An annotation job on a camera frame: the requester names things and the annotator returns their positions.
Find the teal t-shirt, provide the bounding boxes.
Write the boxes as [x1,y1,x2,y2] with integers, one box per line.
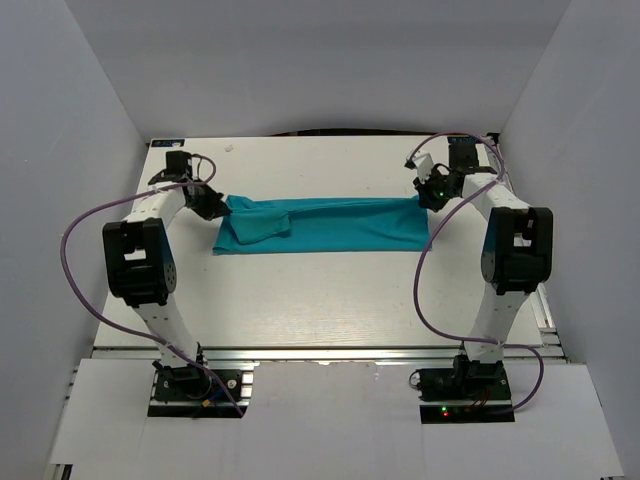
[213,195,430,255]

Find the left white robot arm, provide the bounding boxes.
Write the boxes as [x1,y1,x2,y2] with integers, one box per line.
[102,150,231,399]

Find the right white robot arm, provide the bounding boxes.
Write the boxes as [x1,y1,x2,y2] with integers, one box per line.
[406,135,554,399]

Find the blue label sticker left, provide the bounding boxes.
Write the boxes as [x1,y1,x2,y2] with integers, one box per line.
[150,139,185,148]

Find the blue label sticker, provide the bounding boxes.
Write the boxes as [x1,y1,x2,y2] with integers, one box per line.
[150,139,185,148]
[447,135,482,144]

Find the blue label sticker right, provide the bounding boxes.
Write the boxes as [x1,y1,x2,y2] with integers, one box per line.
[447,135,482,144]

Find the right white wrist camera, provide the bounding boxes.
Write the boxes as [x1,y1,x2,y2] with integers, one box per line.
[405,152,434,184]

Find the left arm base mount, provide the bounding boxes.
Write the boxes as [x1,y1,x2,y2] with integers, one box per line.
[147,360,247,419]

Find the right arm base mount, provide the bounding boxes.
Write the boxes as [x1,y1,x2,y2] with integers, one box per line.
[408,354,515,425]

